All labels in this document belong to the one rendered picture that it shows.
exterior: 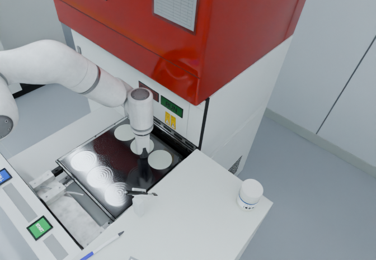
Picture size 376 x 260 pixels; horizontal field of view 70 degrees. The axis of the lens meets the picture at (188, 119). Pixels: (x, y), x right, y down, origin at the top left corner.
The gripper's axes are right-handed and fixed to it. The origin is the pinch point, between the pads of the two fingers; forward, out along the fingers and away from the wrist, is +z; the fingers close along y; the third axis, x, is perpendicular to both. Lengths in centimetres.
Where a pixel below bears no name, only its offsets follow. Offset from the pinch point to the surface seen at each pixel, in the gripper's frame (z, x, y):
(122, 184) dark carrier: 2.1, -9.5, 11.8
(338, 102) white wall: 42, 160, -57
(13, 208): -4.0, -43.5, 17.9
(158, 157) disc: 2.0, 5.9, 1.9
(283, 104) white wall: 70, 137, -88
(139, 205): -12.1, -4.4, 29.0
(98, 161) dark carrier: 2.0, -18.3, -0.8
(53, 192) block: 1.2, -33.7, 10.7
